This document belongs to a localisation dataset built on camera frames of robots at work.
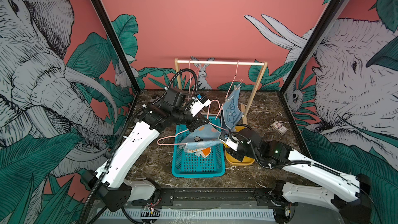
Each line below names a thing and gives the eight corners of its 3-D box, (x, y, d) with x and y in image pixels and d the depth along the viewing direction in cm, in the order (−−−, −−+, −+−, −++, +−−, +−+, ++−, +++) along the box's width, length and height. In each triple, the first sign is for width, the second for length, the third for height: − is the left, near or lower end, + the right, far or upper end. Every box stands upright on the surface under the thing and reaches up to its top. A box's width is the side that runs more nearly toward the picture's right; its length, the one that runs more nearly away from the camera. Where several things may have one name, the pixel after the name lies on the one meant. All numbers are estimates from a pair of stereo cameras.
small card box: (281, 135, 99) (283, 133, 97) (270, 126, 103) (271, 124, 102) (286, 130, 101) (288, 129, 99) (275, 122, 105) (276, 120, 104)
